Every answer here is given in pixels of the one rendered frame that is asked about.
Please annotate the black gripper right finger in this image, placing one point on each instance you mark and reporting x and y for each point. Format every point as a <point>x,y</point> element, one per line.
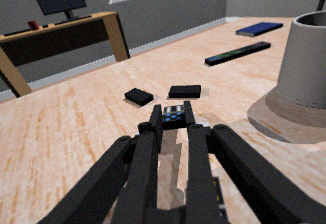
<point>273,198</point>

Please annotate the grey mug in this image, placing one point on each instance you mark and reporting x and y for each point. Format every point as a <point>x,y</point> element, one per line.
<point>302,76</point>

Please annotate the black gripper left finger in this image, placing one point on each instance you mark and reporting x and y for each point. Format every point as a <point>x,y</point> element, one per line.
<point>91,198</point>

